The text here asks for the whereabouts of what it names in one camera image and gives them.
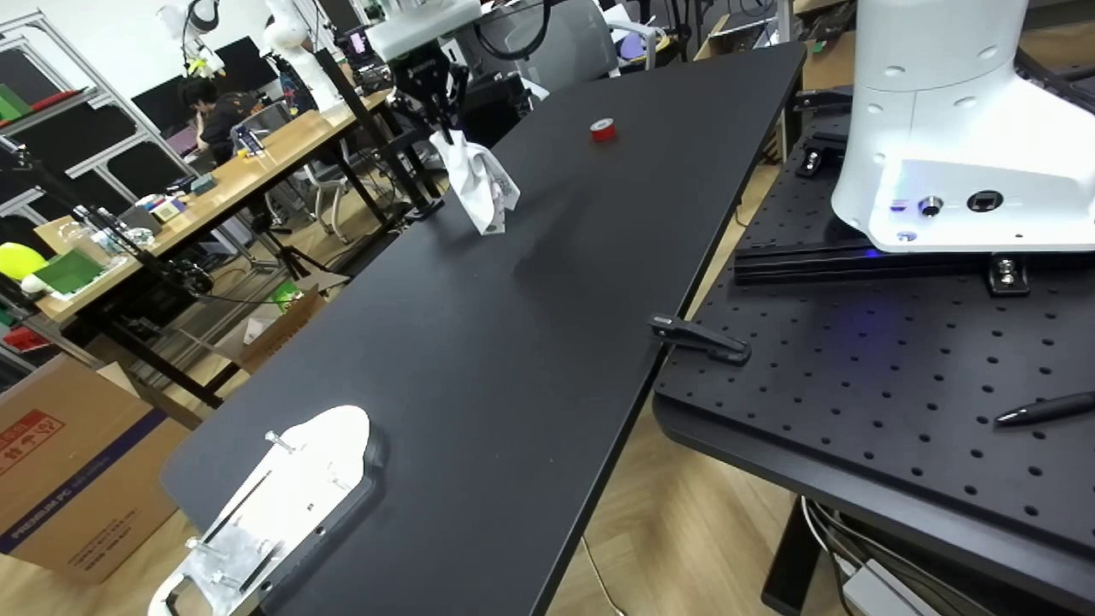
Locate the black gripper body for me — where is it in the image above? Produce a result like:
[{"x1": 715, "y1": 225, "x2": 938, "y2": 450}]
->
[{"x1": 391, "y1": 43, "x2": 468, "y2": 118}]

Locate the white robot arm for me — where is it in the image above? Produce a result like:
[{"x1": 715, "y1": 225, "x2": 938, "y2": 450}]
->
[{"x1": 832, "y1": 0, "x2": 1095, "y2": 254}]

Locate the green object on bench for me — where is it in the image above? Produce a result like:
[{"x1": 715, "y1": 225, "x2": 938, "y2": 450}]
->
[{"x1": 38, "y1": 249, "x2": 103, "y2": 295}]

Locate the red tape roll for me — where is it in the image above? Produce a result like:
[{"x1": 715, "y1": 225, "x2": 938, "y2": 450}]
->
[{"x1": 589, "y1": 118, "x2": 619, "y2": 146}]

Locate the black clamp lever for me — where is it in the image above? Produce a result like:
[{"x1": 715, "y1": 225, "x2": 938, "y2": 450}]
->
[{"x1": 650, "y1": 314, "x2": 751, "y2": 367}]

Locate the wooden workbench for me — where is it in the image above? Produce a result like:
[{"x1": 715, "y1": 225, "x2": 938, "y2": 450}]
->
[{"x1": 28, "y1": 107, "x2": 393, "y2": 409}]

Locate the cardboard box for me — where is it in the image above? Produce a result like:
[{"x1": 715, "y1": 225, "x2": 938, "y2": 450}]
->
[{"x1": 0, "y1": 358, "x2": 187, "y2": 583}]

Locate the black perforated breadboard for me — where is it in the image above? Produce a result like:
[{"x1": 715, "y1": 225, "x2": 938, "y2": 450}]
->
[{"x1": 650, "y1": 107, "x2": 1095, "y2": 614}]

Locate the black pen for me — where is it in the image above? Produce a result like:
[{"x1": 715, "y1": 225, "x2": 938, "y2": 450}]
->
[{"x1": 996, "y1": 392, "x2": 1095, "y2": 428}]

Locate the black camera stand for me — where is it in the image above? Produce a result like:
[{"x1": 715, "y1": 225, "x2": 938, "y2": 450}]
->
[{"x1": 315, "y1": 0, "x2": 443, "y2": 223}]

